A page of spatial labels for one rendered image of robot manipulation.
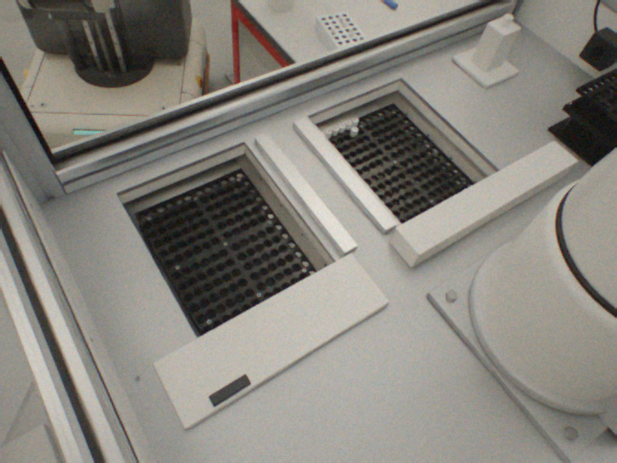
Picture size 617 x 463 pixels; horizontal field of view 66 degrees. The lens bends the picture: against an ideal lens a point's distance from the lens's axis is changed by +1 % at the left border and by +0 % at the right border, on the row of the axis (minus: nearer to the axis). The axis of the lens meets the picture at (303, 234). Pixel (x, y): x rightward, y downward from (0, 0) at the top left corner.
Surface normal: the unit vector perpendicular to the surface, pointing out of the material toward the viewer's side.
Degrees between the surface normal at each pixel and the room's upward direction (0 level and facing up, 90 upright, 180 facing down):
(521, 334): 90
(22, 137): 90
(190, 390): 0
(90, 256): 0
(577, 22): 90
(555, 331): 90
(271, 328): 0
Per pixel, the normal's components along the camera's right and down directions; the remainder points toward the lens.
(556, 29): -0.83, 0.43
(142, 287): 0.09, -0.54
